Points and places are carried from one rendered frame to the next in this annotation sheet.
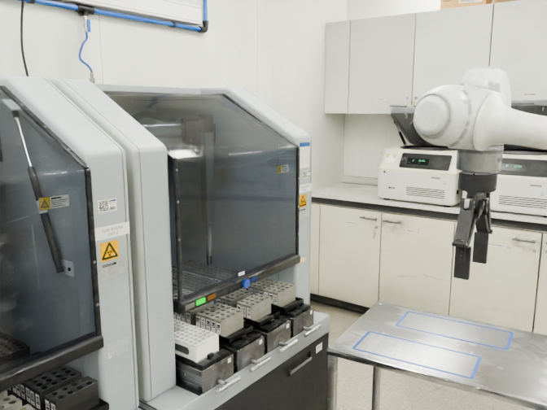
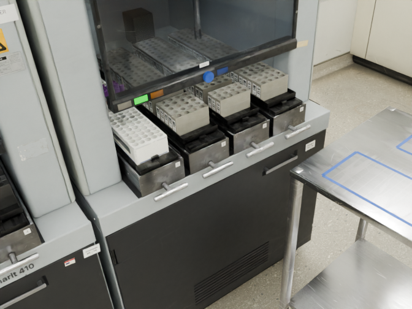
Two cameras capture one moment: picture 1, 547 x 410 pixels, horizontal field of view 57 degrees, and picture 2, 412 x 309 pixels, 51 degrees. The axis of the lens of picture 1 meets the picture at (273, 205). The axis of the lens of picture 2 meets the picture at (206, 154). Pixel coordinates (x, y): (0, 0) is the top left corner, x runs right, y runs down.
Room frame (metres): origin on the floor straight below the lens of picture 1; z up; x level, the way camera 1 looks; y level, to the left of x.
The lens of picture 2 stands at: (0.58, -0.27, 1.50)
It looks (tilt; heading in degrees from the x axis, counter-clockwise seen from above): 36 degrees down; 21
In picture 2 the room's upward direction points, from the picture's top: 3 degrees counter-clockwise
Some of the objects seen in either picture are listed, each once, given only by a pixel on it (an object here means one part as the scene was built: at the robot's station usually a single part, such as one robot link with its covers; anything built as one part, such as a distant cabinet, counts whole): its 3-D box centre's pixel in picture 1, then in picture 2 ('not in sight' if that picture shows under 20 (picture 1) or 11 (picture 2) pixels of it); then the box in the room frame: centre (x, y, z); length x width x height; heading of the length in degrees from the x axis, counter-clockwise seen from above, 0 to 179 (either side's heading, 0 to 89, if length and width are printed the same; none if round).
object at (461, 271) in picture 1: (462, 262); not in sight; (1.01, -0.39, 1.22); 0.03 x 0.01 x 0.07; 54
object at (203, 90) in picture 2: (239, 303); (216, 91); (1.72, 0.12, 0.85); 0.12 x 0.02 x 0.06; 143
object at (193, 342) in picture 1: (173, 337); (127, 128); (1.48, 0.31, 0.83); 0.30 x 0.10 x 0.06; 53
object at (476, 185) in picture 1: (476, 194); not in sight; (1.06, -0.43, 1.36); 0.08 x 0.07 x 0.09; 144
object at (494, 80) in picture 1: (480, 106); not in sight; (1.05, -0.42, 1.54); 0.13 x 0.11 x 0.16; 137
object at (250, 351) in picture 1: (180, 325); (154, 108); (1.69, 0.33, 0.78); 0.73 x 0.14 x 0.09; 54
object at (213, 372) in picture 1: (146, 342); (111, 124); (1.56, 0.42, 0.78); 0.73 x 0.14 x 0.09; 54
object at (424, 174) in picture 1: (432, 153); not in sight; (3.65, -1.14, 1.22); 0.62 x 0.56 x 0.64; 142
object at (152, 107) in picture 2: (200, 313); (167, 101); (1.63, 0.25, 0.85); 0.12 x 0.02 x 0.06; 144
